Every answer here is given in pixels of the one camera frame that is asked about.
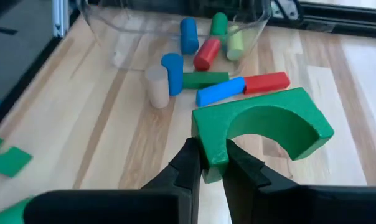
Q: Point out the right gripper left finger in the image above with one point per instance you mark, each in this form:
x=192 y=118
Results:
x=113 y=208

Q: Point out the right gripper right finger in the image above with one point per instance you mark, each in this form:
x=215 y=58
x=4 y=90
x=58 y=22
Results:
x=300 y=207

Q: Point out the green arch block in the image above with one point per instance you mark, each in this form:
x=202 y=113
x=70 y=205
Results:
x=213 y=130
x=10 y=163

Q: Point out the red cylinder block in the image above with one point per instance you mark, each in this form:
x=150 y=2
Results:
x=206 y=54

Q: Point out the blue cylinder block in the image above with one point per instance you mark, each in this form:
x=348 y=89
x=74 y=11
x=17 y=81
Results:
x=173 y=74
x=189 y=37

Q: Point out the natural wood cylinder block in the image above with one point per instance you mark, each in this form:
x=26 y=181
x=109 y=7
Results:
x=157 y=88

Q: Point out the red rectangular block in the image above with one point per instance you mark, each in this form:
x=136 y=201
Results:
x=266 y=82

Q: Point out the blue rectangular block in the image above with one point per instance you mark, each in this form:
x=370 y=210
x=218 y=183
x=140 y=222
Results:
x=219 y=91

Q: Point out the green rectangular block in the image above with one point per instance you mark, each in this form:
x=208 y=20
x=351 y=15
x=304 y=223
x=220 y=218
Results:
x=203 y=80

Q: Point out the clear plastic bin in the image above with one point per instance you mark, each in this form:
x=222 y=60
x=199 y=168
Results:
x=113 y=31

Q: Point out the silver aluminium extrusion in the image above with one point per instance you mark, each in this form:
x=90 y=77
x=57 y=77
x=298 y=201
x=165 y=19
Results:
x=61 y=18

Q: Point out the silver corner bracket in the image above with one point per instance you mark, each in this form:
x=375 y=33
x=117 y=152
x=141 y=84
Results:
x=287 y=9

